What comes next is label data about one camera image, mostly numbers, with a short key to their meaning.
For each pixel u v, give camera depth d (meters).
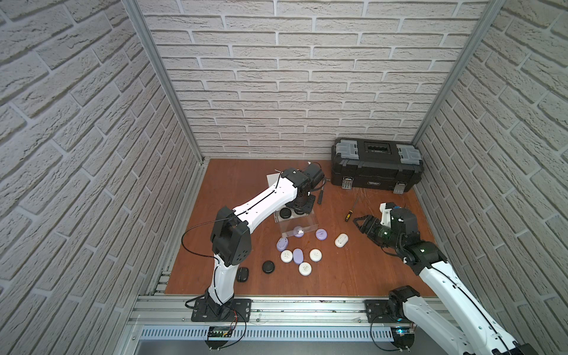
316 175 0.67
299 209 0.76
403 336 0.70
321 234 0.91
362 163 0.96
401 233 0.58
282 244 0.87
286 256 0.85
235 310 0.73
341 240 0.88
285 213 0.85
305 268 0.81
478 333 0.41
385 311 0.73
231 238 0.48
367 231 0.67
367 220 0.70
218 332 0.73
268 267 0.82
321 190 0.73
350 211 0.98
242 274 0.81
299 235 0.92
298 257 0.85
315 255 0.85
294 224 0.93
